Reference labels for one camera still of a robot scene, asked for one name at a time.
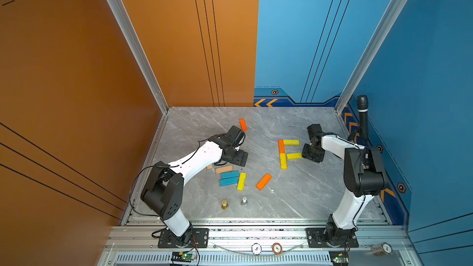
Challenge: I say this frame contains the tan wooden block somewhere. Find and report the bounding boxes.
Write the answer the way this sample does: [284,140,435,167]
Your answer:
[215,165,234,175]

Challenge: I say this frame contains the yellow block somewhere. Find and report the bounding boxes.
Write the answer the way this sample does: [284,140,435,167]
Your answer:
[283,139,300,146]
[287,153,303,160]
[237,172,246,192]
[280,153,288,170]

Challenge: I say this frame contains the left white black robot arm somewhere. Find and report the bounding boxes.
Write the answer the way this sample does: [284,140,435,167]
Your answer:
[140,126,248,246]

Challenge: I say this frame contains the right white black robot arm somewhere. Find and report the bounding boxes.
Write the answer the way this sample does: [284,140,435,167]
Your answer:
[302,124,388,247]

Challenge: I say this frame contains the upper teal block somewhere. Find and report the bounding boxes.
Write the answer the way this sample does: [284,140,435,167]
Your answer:
[220,171,240,180]

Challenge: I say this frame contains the lower teal block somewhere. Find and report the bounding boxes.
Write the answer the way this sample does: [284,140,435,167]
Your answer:
[219,177,239,187]

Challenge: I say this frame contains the silver weight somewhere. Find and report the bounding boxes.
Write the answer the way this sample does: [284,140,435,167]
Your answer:
[241,197,248,207]

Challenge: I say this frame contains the brass weight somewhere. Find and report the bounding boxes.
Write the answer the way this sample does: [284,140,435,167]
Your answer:
[221,199,229,211]

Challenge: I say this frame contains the black microphone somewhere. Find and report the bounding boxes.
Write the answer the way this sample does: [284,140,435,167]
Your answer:
[357,95,369,144]

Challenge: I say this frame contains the white round dial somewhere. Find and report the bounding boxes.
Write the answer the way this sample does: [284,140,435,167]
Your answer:
[251,243,262,256]

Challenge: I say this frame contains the copper round dial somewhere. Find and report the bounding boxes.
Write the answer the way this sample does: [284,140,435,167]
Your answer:
[272,243,283,255]

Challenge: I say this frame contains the right green circuit board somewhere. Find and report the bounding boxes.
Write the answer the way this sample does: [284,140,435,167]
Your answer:
[329,251,349,266]

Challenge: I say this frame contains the green circuit board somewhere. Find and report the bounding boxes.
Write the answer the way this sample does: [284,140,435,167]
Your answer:
[170,251,197,266]
[329,251,349,266]

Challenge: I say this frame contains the left green circuit board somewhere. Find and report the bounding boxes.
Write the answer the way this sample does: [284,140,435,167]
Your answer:
[170,251,197,266]

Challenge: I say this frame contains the tape roll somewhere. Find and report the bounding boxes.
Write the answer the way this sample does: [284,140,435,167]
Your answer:
[371,242,393,257]

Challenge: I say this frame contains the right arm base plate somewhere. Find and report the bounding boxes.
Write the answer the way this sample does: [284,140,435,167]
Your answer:
[305,227,359,248]

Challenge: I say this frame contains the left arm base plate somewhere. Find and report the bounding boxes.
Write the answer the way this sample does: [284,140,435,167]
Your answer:
[158,227,209,249]

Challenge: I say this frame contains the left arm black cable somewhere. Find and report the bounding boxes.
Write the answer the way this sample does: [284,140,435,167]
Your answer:
[128,166,167,218]

